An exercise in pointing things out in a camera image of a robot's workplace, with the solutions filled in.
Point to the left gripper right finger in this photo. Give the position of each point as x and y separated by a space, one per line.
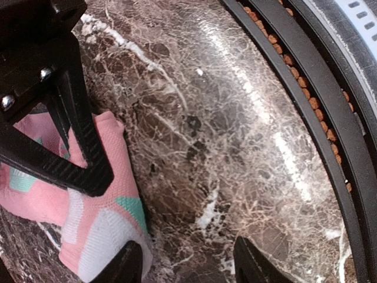
251 266

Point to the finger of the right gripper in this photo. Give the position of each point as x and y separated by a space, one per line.
41 64

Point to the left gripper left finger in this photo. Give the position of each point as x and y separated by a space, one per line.
125 267

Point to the white slotted cable duct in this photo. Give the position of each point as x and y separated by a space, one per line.
362 18

